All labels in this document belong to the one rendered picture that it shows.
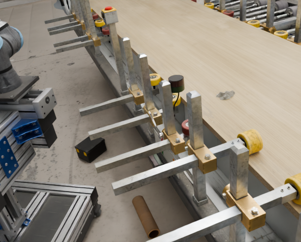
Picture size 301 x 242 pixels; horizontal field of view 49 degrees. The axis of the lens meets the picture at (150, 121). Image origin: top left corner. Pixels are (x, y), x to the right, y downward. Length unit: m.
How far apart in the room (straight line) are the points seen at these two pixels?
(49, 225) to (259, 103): 1.33
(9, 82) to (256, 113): 1.09
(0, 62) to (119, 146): 1.48
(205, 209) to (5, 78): 1.04
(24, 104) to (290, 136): 1.14
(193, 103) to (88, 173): 1.73
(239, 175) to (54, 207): 1.47
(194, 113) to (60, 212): 1.30
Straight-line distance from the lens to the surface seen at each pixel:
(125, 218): 2.25
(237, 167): 0.88
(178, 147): 1.33
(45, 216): 2.14
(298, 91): 1.60
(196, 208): 1.30
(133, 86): 1.78
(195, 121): 1.06
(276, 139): 1.29
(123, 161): 1.31
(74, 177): 2.65
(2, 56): 1.63
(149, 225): 2.07
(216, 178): 1.52
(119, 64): 2.00
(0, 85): 1.65
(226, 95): 1.54
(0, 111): 1.72
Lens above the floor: 1.67
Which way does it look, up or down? 33 degrees down
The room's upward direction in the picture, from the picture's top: 9 degrees counter-clockwise
